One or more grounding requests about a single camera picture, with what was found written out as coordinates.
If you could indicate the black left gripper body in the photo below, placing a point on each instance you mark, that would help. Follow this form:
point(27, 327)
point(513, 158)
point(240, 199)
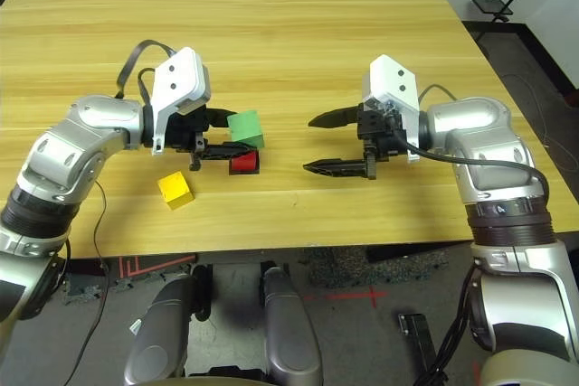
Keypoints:
point(187, 133)

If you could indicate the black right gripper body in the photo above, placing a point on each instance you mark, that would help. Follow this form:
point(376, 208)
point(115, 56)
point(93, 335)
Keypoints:
point(382, 133)

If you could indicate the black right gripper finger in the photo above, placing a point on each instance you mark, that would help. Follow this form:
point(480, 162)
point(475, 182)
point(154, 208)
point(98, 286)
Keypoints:
point(337, 118)
point(339, 167)

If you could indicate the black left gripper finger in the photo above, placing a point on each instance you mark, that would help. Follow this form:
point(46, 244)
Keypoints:
point(226, 151)
point(219, 117)

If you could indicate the green wooden block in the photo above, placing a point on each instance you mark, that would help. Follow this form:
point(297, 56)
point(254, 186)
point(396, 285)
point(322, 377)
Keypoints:
point(246, 128)

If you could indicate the yellow wooden block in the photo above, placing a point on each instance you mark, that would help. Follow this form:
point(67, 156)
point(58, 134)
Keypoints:
point(174, 187)

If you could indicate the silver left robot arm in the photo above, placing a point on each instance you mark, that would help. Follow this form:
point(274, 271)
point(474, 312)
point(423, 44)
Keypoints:
point(77, 133)

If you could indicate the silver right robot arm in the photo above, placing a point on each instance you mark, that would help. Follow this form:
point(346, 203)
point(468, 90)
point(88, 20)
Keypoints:
point(479, 133)

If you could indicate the black square marker pad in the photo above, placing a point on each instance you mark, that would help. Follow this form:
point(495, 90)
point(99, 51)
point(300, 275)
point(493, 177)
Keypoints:
point(244, 173)

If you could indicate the speckled foam floor mat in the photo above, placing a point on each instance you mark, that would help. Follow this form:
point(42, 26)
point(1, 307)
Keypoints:
point(86, 291)
point(362, 266)

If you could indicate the grey right robot leg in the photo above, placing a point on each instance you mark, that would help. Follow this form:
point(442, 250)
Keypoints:
point(289, 336)

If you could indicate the grey robot leg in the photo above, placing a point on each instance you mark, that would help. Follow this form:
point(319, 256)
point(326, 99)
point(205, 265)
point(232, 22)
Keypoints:
point(158, 336)
point(289, 336)

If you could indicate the grey left robot leg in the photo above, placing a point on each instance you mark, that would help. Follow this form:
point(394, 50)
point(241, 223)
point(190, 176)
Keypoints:
point(158, 336)

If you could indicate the small clear floor connector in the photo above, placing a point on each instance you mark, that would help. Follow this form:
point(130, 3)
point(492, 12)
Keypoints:
point(136, 327)

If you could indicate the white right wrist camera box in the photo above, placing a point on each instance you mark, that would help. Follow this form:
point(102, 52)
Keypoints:
point(391, 81)

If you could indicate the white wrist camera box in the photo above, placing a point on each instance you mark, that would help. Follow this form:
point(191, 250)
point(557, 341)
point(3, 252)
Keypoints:
point(178, 78)
point(391, 81)

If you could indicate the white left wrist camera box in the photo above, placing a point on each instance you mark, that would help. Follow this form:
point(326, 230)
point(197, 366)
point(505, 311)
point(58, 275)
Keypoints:
point(178, 78)

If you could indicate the black floor bracket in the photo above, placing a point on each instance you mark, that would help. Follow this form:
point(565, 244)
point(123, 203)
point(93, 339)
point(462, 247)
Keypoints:
point(416, 332)

